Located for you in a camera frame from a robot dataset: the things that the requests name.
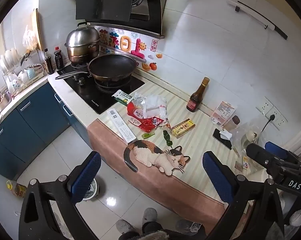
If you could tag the white and orange printed packet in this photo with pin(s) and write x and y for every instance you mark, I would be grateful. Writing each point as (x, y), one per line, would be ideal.
(223, 112)

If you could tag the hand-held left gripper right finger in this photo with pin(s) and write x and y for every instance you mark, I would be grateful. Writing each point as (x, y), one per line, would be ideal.
(216, 177)

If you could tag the yellow box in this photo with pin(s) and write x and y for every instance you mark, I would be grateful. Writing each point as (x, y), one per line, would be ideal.
(183, 128)

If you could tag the blue kitchen cabinet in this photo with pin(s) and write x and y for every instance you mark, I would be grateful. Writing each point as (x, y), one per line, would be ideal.
(28, 130)

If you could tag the green vegetable stalk piece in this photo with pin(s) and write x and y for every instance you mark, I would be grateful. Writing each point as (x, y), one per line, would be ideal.
(149, 135)

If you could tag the white trash bin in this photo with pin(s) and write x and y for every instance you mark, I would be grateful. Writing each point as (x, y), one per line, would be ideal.
(93, 191)

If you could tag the yellow oil bottle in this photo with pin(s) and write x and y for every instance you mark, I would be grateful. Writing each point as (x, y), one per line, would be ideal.
(18, 190)

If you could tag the silver foil packet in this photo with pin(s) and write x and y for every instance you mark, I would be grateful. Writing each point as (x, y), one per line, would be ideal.
(140, 99)

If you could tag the white wall rail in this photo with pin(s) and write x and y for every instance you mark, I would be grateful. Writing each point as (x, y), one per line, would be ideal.
(255, 13)

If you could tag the green and white box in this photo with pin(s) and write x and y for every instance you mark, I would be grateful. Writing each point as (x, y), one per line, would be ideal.
(123, 97)

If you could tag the dark sauce bottle red cap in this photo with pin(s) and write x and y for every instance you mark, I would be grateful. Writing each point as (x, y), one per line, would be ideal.
(58, 60)

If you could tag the brown-lidded cup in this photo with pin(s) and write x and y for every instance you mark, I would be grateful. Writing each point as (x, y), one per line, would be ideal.
(233, 123)

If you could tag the white wall socket panel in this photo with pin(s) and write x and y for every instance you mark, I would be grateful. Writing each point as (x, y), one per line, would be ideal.
(265, 105)

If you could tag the brown glass bottle red label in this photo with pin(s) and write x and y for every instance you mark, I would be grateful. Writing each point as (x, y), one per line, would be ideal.
(195, 100)

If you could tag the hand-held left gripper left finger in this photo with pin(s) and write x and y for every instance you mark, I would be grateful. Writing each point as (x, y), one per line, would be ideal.
(86, 177)

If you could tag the colourful wall sticker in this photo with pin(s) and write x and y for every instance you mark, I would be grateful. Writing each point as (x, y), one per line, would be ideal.
(125, 43)

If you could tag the metal dish rack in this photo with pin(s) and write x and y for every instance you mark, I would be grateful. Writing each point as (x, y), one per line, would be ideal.
(39, 71)

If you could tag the black frying pan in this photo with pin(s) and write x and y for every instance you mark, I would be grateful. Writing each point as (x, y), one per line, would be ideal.
(110, 66)

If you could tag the wooden cutting board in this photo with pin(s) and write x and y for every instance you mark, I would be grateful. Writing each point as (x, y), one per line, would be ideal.
(39, 30)

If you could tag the long white box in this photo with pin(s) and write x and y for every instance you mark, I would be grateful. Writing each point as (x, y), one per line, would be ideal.
(121, 126)

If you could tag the black glass gas cooktop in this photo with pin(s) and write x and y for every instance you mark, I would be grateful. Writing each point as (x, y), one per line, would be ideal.
(90, 93)

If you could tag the cat printed striped mat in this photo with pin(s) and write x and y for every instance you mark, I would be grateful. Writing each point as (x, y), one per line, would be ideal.
(201, 142)

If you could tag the row of white bowls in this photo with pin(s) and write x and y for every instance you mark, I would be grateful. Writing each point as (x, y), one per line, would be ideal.
(9, 57)

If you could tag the person's legs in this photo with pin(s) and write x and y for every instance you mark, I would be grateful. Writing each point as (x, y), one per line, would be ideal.
(150, 233)

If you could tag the crumpled clear plastic bag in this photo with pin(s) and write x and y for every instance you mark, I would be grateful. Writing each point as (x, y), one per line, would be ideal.
(29, 38)

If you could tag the green pepper piece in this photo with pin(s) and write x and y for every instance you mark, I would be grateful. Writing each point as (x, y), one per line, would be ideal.
(167, 138)

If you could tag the small white sachet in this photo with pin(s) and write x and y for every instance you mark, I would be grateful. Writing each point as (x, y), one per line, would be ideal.
(245, 166)

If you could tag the chopstick holder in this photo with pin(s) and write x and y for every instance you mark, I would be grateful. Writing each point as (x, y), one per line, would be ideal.
(3, 103)

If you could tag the black range hood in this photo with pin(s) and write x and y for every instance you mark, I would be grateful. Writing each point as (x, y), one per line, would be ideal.
(110, 2)

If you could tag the crumpled white paper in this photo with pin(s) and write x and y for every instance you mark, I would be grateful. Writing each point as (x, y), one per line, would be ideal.
(153, 105)

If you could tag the large red food packet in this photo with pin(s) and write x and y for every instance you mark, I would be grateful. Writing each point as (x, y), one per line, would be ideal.
(135, 112)

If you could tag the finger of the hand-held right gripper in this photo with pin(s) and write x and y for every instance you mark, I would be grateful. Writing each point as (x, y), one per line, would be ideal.
(258, 153)
(275, 148)

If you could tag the white tissue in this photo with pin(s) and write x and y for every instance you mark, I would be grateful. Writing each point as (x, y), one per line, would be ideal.
(226, 134)

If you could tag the steel steamer pot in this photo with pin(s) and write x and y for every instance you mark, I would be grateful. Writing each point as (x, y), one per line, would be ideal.
(81, 42)

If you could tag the black smartphone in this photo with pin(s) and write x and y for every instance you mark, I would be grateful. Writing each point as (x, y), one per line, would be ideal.
(221, 142)

